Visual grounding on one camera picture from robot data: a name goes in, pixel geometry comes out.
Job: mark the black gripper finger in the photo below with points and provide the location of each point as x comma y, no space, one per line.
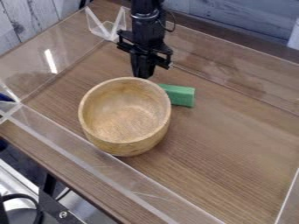
135,64
147,68

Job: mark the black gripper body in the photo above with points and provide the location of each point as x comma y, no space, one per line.
146,38

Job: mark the green rectangular block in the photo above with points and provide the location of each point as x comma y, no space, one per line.
182,95

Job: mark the brown wooden bowl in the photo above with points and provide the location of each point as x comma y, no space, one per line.
125,115

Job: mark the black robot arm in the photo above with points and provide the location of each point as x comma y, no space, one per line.
146,6

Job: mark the clear acrylic tray walls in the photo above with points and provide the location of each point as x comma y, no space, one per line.
226,167

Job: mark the blue object at left edge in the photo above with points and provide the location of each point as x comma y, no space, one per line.
6,98

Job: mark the black metal table bracket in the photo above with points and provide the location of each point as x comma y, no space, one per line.
55,213

